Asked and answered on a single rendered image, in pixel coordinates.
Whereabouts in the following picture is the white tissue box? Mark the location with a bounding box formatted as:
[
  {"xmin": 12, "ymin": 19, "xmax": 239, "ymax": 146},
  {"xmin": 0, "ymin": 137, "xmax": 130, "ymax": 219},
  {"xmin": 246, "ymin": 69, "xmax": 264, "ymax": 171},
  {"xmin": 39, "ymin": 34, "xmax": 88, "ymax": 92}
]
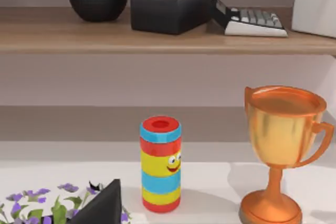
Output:
[{"xmin": 291, "ymin": 0, "xmax": 336, "ymax": 38}]

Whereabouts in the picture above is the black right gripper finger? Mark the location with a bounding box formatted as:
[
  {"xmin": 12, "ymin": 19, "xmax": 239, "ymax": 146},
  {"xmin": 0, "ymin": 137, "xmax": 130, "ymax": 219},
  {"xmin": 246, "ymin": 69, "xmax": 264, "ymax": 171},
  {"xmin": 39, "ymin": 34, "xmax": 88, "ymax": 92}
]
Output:
[{"xmin": 66, "ymin": 178, "xmax": 123, "ymax": 224}]

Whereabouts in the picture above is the wooden shelf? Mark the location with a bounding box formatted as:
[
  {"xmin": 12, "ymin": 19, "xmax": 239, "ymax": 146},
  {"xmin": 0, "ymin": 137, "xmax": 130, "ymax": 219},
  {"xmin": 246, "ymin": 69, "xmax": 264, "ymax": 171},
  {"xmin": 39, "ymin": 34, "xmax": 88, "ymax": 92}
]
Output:
[{"xmin": 0, "ymin": 6, "xmax": 336, "ymax": 57}]

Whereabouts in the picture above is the black tissue box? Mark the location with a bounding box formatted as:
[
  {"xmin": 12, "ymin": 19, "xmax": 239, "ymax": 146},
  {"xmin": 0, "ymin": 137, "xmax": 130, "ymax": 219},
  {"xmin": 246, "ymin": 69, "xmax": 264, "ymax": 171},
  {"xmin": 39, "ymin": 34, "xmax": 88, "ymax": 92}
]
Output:
[{"xmin": 130, "ymin": 0, "xmax": 215, "ymax": 36}]

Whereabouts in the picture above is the stack of coloured rings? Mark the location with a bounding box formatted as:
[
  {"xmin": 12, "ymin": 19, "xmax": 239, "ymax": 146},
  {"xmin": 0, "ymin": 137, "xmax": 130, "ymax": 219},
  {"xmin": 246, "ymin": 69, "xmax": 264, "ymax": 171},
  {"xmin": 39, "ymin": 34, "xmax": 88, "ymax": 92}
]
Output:
[{"xmin": 139, "ymin": 115, "xmax": 183, "ymax": 213}]

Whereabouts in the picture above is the white and grey keyboard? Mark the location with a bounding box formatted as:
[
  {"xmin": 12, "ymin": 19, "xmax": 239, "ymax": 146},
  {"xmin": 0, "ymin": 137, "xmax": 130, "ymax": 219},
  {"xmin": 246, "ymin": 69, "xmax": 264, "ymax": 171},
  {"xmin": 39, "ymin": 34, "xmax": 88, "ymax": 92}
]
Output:
[{"xmin": 211, "ymin": 0, "xmax": 289, "ymax": 38}]

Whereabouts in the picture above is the golden trophy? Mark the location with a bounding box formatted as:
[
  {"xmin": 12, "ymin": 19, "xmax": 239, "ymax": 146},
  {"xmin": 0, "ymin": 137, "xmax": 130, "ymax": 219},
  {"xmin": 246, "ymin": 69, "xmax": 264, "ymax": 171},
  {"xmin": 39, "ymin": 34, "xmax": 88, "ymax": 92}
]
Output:
[{"xmin": 238, "ymin": 85, "xmax": 335, "ymax": 224}]

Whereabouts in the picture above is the purple flowering plant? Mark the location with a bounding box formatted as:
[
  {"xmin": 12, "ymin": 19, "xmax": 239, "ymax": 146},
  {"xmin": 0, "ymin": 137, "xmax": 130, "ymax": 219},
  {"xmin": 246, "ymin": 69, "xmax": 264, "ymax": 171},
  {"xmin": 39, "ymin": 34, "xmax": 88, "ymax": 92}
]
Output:
[{"xmin": 0, "ymin": 180, "xmax": 131, "ymax": 224}]

